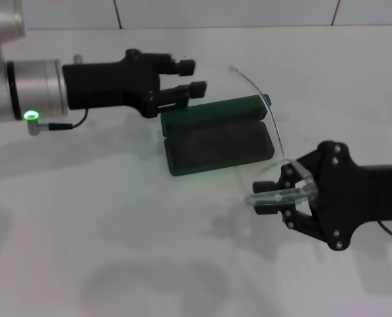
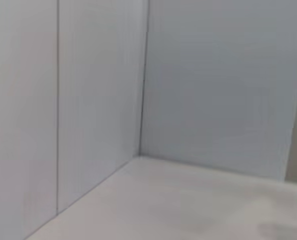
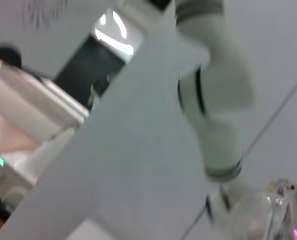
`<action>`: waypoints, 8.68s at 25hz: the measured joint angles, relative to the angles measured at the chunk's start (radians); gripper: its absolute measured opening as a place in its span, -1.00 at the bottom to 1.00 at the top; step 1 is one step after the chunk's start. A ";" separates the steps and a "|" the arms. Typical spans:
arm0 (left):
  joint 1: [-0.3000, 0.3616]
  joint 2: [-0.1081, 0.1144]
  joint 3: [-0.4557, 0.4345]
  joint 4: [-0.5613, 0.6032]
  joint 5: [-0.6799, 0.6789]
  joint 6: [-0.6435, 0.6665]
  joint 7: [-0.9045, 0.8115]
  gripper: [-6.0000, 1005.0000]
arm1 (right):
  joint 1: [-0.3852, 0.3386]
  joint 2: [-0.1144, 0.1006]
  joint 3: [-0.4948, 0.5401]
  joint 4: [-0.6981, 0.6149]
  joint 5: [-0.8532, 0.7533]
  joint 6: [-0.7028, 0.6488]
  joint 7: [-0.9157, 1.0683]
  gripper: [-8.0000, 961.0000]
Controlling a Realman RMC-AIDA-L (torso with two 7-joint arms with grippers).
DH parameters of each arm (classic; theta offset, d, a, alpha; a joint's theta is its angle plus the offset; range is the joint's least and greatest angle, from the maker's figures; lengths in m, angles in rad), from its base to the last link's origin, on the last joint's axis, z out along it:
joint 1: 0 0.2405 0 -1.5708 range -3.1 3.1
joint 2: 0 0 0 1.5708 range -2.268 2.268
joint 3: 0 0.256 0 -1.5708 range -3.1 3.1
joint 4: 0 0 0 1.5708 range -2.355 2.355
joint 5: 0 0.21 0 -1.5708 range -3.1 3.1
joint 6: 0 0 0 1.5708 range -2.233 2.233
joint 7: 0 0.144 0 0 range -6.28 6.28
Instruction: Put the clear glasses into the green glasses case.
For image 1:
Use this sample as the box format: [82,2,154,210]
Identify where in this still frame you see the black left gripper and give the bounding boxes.
[62,48,208,119]

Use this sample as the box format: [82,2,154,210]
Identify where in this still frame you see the green glasses case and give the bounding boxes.
[159,94,275,178]

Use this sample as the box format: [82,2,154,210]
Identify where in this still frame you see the clear white glasses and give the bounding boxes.
[228,64,317,206]

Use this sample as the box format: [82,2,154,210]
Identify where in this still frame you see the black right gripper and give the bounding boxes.
[253,141,392,252]

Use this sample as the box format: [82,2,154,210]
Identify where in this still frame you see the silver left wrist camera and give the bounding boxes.
[0,0,28,44]

